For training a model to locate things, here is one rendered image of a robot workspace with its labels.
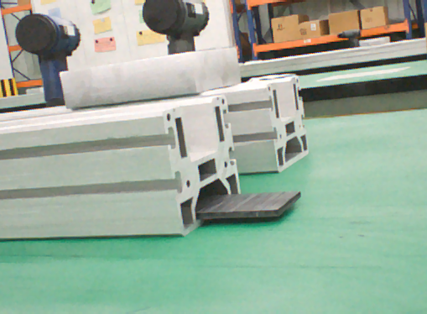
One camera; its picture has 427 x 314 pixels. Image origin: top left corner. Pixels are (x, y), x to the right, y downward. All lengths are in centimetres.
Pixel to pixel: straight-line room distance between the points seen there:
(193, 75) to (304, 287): 34
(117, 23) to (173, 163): 364
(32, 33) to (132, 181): 54
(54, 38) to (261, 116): 43
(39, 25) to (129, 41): 306
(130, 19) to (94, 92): 332
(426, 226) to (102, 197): 22
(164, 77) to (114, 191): 19
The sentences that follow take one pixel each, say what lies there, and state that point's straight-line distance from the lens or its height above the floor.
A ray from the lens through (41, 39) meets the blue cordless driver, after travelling 93.
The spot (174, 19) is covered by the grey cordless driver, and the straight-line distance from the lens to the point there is 83.
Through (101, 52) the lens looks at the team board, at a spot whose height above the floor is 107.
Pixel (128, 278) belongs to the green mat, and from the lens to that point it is 36.
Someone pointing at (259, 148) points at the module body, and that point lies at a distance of 58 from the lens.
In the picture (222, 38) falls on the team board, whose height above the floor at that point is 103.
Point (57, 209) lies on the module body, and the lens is 47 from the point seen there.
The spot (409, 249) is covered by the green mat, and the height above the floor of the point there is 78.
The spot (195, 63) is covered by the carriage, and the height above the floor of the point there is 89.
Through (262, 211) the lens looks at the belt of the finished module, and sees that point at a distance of 41.
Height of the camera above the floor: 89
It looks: 6 degrees down
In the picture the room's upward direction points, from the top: 8 degrees counter-clockwise
